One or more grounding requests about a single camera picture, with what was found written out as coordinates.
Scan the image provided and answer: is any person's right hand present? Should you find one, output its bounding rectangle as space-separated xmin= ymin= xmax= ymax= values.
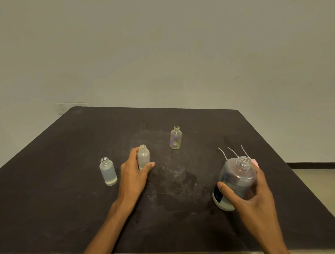
xmin=216 ymin=163 xmax=282 ymax=239

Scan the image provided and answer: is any person's left hand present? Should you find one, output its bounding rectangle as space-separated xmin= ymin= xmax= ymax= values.
xmin=114 ymin=147 xmax=156 ymax=210

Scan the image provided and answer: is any small plain clear bottle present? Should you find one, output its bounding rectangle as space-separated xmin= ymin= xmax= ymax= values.
xmin=99 ymin=157 xmax=118 ymax=187

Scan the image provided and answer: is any small bottle with pink sticker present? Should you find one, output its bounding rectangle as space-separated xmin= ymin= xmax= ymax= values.
xmin=137 ymin=144 xmax=151 ymax=171

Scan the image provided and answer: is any large clear plastic bottle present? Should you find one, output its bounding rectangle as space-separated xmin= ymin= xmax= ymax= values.
xmin=212 ymin=156 xmax=257 ymax=212

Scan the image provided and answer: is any pink spray cap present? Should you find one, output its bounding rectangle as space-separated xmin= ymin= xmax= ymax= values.
xmin=240 ymin=144 xmax=260 ymax=169

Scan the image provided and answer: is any small yellowish bottle purple sticker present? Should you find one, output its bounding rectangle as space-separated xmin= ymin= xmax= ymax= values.
xmin=170 ymin=125 xmax=183 ymax=150

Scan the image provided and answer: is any person's left forearm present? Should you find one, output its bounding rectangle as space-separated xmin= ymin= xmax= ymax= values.
xmin=83 ymin=200 xmax=135 ymax=254

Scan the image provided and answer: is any black skirting board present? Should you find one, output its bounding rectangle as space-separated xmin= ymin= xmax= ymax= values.
xmin=286 ymin=162 xmax=335 ymax=169

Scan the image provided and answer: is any white wall socket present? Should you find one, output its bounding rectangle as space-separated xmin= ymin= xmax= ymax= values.
xmin=54 ymin=102 xmax=88 ymax=115

